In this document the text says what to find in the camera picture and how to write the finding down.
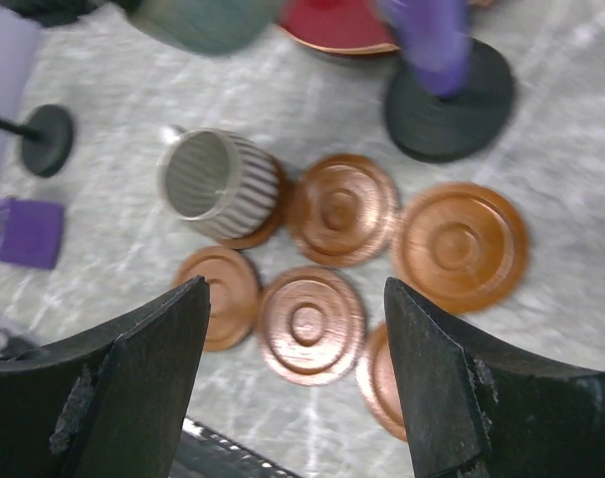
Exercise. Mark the grey striped mug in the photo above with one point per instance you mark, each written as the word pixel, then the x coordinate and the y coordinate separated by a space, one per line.
pixel 219 183

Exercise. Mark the wooden coaster four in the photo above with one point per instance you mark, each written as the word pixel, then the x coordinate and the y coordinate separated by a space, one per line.
pixel 461 245

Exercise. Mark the wooden coaster six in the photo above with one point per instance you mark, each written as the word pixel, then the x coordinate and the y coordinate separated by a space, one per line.
pixel 311 326

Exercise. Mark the purple toy microphone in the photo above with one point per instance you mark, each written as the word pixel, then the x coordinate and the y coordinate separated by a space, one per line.
pixel 434 39

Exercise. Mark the purple box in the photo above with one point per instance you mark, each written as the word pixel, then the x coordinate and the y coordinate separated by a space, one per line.
pixel 31 232

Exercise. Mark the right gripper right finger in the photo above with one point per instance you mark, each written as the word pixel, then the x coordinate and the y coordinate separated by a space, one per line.
pixel 476 406

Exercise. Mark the wooden coaster five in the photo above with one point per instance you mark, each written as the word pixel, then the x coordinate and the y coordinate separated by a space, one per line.
pixel 377 383

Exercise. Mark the wooden coaster three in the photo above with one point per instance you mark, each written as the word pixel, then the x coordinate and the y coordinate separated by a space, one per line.
pixel 342 210

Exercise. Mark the wooden coaster one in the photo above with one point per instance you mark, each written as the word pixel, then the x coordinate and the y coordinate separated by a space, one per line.
pixel 274 221

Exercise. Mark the black stand of purple microphone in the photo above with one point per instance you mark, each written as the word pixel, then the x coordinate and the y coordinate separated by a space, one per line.
pixel 436 130

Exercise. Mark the teal glazed mug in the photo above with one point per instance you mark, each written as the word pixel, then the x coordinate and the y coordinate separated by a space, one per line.
pixel 207 28

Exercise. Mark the red round tray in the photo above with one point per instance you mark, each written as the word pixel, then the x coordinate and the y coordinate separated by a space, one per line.
pixel 340 27

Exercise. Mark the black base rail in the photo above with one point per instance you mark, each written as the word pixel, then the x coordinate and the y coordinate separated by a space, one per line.
pixel 204 452

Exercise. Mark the wooden coaster two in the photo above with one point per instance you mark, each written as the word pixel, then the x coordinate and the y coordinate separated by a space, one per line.
pixel 235 292

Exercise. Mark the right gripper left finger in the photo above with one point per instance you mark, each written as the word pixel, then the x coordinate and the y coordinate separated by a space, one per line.
pixel 107 402

